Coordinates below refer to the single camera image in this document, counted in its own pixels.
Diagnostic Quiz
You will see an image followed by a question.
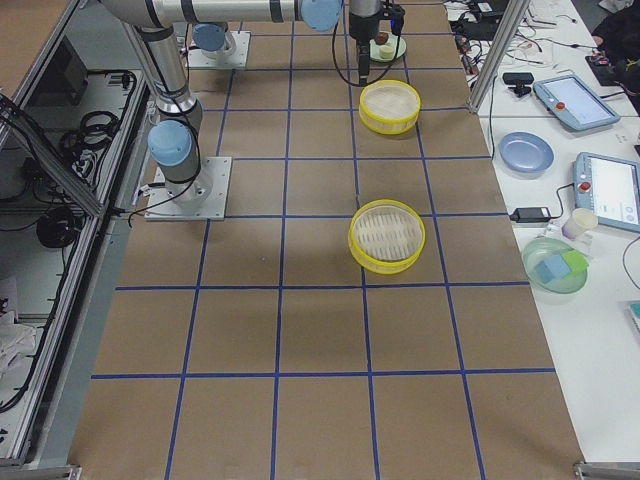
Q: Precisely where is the green sponge block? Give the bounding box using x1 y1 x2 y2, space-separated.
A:
561 249 589 275

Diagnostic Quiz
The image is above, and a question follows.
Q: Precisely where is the yellow bamboo steamer basket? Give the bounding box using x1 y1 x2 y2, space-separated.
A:
347 199 426 275

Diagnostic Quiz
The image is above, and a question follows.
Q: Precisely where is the light green plate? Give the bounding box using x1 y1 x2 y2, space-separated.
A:
370 32 407 63

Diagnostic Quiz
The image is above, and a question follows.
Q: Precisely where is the clear green bowl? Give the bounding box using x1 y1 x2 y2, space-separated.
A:
522 237 589 294

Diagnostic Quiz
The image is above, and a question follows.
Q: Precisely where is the white paper cup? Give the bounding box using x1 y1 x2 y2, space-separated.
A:
561 208 598 240

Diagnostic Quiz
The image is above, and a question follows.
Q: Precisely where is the aluminium frame post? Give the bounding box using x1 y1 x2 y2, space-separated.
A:
467 0 530 114

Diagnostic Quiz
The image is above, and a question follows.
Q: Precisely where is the black webcam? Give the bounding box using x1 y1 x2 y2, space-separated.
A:
502 72 534 98

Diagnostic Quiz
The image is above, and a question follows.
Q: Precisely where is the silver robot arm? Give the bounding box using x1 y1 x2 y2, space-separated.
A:
123 23 210 209
103 0 384 87

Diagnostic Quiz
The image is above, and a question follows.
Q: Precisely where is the yellow steamer with paper liner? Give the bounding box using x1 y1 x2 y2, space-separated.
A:
359 80 421 135

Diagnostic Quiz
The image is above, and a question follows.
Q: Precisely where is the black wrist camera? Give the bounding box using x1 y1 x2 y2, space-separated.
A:
382 1 405 37

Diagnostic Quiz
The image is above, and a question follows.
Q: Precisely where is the blue teach pendant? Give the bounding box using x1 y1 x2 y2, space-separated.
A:
573 152 639 233
532 74 620 131

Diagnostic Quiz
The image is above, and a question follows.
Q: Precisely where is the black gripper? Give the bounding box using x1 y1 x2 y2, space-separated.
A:
348 13 380 84

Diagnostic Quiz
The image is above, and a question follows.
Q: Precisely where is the blue sponge block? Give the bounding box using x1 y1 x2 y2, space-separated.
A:
534 255 568 284

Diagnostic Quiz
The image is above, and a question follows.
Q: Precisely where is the blue plate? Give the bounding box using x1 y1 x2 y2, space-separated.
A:
498 131 555 179

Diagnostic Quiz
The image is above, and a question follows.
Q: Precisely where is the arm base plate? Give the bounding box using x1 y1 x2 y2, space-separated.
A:
144 157 232 221
187 31 251 70

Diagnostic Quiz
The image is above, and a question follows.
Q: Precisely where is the brown chocolate bun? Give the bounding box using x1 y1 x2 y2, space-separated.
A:
375 32 389 45

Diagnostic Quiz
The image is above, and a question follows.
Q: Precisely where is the near blue teach pendant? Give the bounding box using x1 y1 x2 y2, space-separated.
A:
573 152 639 233

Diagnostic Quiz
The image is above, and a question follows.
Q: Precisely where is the far blue teach pendant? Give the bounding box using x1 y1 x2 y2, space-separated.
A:
532 74 620 131

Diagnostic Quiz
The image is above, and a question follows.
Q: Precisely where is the black power adapter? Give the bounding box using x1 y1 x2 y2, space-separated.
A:
509 207 552 224

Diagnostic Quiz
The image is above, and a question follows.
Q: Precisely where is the white steamed bun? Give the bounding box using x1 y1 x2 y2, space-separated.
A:
379 45 395 59

